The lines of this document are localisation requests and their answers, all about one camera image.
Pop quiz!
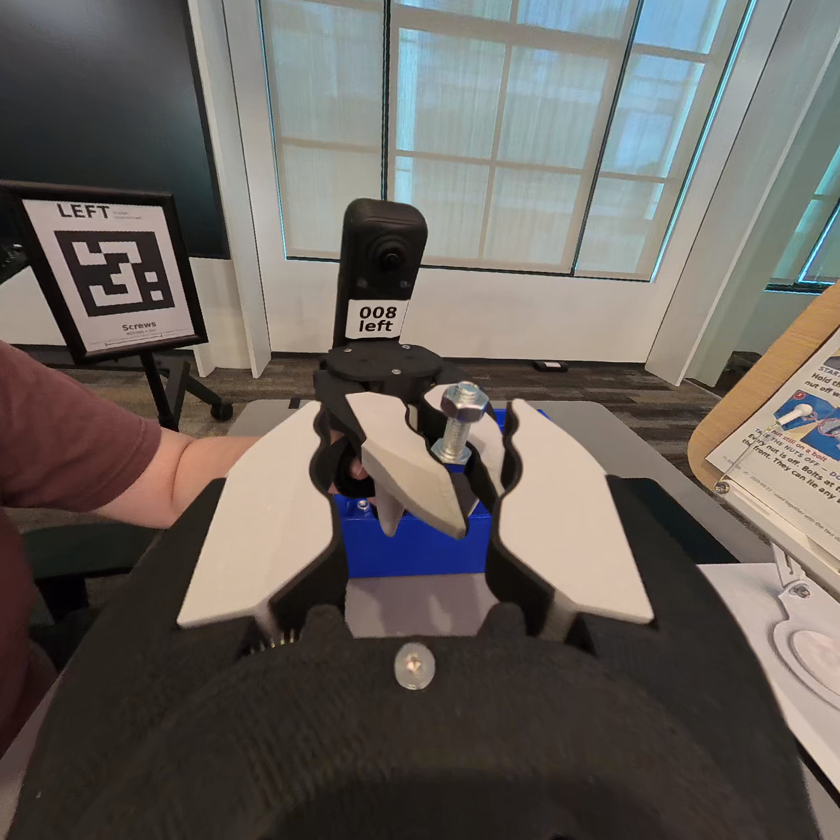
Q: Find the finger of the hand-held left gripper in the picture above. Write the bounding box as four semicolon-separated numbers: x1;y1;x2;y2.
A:
422;384;508;521
344;392;469;540

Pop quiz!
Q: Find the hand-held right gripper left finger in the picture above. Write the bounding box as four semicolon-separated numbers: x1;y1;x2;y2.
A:
176;399;349;637

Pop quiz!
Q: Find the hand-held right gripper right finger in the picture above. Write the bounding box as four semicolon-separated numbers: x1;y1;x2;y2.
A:
486;397;656;641

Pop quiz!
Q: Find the blue plastic bin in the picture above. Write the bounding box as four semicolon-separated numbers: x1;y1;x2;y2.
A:
333;407;549;580

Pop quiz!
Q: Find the person's left forearm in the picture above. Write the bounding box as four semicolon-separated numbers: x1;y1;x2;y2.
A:
154;427;263;529

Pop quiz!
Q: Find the person's left hand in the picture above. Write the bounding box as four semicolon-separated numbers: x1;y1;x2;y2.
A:
330;427;370;483

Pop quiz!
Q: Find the black desk mat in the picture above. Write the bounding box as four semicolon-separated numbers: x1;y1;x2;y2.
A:
607;476;775;565

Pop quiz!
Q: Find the white stand base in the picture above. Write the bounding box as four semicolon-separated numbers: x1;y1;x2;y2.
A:
696;545;840;769

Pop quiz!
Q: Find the black chair armrest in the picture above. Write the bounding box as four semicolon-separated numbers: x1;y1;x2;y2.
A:
23;524;161;581

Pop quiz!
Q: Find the instruction sheet on stand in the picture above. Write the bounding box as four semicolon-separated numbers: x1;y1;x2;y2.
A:
688;282;840;500

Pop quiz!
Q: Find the large grid window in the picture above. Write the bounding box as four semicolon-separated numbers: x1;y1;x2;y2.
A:
259;0;756;283

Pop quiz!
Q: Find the framed marker sign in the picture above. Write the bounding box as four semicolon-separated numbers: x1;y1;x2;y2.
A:
0;180;234;431

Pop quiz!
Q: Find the narrow side window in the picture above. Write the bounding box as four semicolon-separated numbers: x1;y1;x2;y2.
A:
764;138;840;293

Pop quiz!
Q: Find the large black wall screen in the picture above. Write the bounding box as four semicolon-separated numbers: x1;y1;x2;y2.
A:
0;0;231;260

